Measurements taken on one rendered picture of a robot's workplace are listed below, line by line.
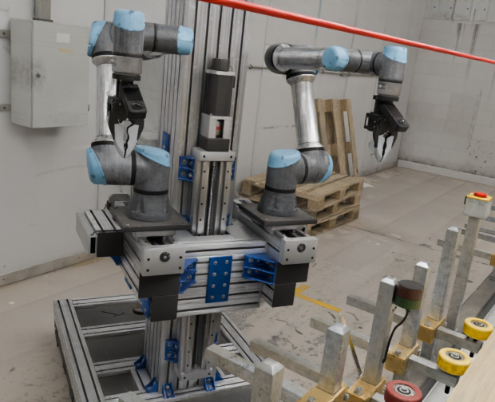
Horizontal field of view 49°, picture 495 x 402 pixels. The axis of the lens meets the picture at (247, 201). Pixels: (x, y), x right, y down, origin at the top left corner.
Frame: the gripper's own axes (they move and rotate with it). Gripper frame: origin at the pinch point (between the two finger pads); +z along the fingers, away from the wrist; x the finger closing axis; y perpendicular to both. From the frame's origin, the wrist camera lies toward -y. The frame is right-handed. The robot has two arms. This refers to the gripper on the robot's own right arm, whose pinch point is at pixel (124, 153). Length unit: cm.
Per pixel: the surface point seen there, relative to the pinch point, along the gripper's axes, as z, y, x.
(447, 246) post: 21, -26, -93
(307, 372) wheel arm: 47, -39, -39
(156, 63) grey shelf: -15, 234, -75
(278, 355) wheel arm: 46, -31, -35
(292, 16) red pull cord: -32, -88, 5
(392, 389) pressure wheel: 41, -59, -49
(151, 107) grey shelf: 15, 237, -74
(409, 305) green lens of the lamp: 22, -56, -51
